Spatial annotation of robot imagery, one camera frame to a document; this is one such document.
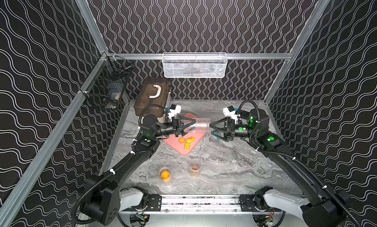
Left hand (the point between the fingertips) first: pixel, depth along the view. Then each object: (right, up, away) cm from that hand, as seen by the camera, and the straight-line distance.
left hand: (194, 123), depth 63 cm
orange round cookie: (-7, -13, +34) cm, 38 cm away
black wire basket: (-53, +22, +29) cm, 65 cm away
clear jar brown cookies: (+1, -24, +17) cm, 29 cm away
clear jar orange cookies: (-14, -28, +14) cm, 34 cm away
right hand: (+7, -2, +1) cm, 8 cm away
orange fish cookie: (-2, -12, +34) cm, 36 cm away
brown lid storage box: (-26, +16, +32) cm, 44 cm away
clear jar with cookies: (+3, -1, -1) cm, 4 cm away
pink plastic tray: (-13, -14, +35) cm, 40 cm away
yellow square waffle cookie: (-4, -16, +32) cm, 36 cm away
